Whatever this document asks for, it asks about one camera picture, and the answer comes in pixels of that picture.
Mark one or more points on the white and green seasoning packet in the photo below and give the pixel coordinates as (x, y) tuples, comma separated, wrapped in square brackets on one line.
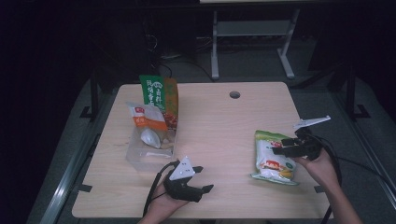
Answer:
[(271, 155)]

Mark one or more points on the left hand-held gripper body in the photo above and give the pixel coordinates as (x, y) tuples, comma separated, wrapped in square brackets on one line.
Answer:
[(182, 189)]

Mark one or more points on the green and red seasoning packet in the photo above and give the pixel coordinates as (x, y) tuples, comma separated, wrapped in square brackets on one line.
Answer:
[(155, 90)]

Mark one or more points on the dark round table grommet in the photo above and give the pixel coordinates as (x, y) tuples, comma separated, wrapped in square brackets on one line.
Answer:
[(234, 95)]

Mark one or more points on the person's left hand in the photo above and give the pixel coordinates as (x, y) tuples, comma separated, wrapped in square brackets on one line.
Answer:
[(163, 205)]

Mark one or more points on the person's right hand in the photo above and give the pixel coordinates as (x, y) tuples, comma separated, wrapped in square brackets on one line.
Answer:
[(320, 171)]

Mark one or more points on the black metal stand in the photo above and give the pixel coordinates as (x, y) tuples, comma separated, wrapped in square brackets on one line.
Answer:
[(94, 96), (351, 93)]

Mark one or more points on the black table bracket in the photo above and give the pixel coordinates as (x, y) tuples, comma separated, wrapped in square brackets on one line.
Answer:
[(84, 188), (318, 189)]

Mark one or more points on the white metal desk frame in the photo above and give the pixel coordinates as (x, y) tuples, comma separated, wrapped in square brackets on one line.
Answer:
[(214, 46)]

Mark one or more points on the white and orange seasoning packet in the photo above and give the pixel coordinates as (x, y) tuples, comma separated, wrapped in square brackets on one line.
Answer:
[(149, 119)]

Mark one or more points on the grey metal rail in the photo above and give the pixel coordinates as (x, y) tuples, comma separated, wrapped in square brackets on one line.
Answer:
[(351, 124), (67, 183)]

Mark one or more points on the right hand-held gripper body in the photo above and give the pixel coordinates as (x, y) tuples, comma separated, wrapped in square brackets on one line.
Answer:
[(309, 146)]

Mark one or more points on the clear plastic container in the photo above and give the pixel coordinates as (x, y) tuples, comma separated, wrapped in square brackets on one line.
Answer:
[(140, 155)]

